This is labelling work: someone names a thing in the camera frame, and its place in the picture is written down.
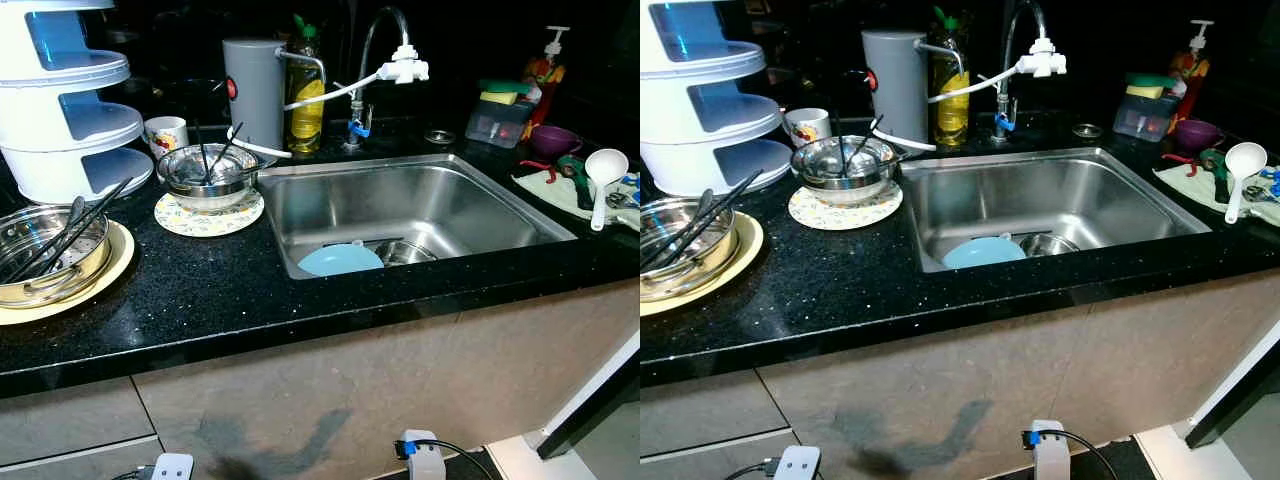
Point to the light blue plate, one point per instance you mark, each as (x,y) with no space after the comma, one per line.
(985,254)
(340,262)

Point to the steel spoon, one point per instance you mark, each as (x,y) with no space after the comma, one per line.
(703,205)
(73,212)

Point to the white plastic ladle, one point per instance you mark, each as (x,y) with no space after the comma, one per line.
(1245,158)
(605,165)

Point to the pale green cloth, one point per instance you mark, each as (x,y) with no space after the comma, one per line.
(1185,184)
(545,192)

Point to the pale yellow plate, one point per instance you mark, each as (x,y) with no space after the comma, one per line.
(748,260)
(115,275)

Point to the white tiered storage rack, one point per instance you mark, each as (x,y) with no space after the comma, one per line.
(30,120)
(670,110)

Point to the clear plastic container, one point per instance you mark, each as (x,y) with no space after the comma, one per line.
(498,128)
(1145,120)

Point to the red pump bottle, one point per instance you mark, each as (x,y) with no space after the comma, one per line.
(545,75)
(1190,70)

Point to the stainless steel sink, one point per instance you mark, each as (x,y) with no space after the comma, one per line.
(1090,195)
(450,200)

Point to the yellow green sponge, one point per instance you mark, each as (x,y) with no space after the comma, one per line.
(500,96)
(1147,90)

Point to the white printed mug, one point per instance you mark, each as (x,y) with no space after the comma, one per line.
(805,125)
(165,135)

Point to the floral patterned plate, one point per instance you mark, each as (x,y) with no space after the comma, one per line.
(845,220)
(210,226)

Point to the shallow steel bowl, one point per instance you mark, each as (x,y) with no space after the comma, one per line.
(210,192)
(845,185)

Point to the thin black chopstick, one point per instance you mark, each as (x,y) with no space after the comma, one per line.
(201,150)
(837,145)
(227,150)
(867,142)

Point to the grey water filter canister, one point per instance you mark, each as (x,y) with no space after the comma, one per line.
(255,100)
(895,95)

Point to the blue faucet tape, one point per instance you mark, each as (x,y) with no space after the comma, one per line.
(1004,123)
(358,130)

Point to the steel gooseneck faucet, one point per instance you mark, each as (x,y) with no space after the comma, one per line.
(358,112)
(1002,105)

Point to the yellow dish soap bottle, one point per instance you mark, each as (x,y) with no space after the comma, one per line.
(948,115)
(305,120)

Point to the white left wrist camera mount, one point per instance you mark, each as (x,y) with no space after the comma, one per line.
(800,465)
(172,468)

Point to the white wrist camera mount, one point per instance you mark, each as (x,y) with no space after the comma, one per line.
(800,465)
(172,468)
(425,460)
(1050,455)

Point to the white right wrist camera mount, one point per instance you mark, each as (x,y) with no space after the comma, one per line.
(1050,455)
(425,460)

